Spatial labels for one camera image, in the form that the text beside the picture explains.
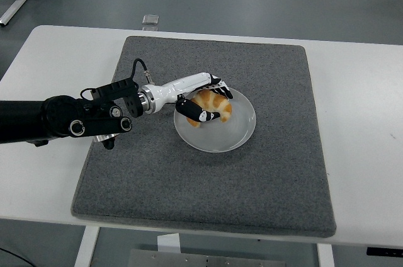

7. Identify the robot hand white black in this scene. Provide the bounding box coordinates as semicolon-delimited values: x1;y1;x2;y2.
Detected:
147;71;234;123

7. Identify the round white plate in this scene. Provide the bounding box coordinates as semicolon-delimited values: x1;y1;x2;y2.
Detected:
173;86;257;154

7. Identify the small clear floor box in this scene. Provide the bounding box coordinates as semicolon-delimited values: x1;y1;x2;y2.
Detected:
141;14;160;26

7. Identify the grey felt mat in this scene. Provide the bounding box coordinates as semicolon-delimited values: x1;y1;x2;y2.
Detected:
71;35;338;239

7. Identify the thin black floor cable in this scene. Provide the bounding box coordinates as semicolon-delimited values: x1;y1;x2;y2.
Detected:
0;247;21;262

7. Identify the black table control box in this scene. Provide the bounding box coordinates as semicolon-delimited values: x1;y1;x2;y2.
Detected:
366;247;403;257

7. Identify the white table leg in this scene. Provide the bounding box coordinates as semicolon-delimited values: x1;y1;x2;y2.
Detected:
74;225;101;267
317;243;335;267

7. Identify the golden croissant bread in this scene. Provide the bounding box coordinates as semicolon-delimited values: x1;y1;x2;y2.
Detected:
185;89;233;128

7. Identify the white table bracket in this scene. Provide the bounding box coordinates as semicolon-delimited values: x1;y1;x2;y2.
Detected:
156;233;181;254

